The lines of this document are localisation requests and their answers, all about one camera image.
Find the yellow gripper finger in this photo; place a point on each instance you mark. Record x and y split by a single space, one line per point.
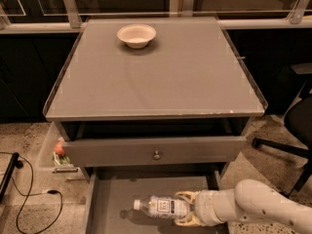
188 197
190 220

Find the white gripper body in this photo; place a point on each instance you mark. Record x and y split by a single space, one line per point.
204 207

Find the clear plastic water bottle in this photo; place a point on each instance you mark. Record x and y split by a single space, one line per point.
162 207

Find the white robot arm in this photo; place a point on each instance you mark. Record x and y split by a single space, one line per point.
248 202

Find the round metal drawer knob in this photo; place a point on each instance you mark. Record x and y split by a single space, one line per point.
156 155

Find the grey open middle drawer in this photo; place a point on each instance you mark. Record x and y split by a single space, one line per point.
110 202

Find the grey top drawer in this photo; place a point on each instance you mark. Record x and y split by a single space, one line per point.
139 151

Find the grey drawer cabinet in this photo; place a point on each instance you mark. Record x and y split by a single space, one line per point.
187 82

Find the green white packet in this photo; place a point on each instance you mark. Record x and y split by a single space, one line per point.
61 160

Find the orange round fruit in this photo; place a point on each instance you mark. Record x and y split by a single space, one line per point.
59 150

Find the white paper bowl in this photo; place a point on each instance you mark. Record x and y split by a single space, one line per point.
136 36

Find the black bar stand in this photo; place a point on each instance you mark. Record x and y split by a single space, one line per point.
8 174

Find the metal railing frame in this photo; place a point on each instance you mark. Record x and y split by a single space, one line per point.
62 16

